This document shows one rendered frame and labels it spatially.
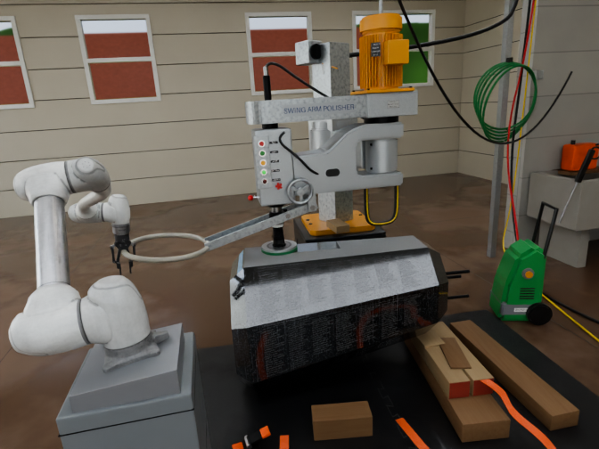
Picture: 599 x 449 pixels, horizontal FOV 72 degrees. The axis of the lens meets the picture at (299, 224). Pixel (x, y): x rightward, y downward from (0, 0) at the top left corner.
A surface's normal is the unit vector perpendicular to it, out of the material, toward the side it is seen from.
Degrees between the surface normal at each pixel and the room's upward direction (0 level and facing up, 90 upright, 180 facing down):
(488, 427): 90
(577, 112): 90
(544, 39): 90
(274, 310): 45
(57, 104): 90
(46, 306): 40
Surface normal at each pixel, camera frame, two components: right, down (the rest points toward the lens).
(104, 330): 0.26, 0.25
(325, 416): -0.06, -0.96
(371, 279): 0.07, -0.49
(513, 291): -0.11, 0.28
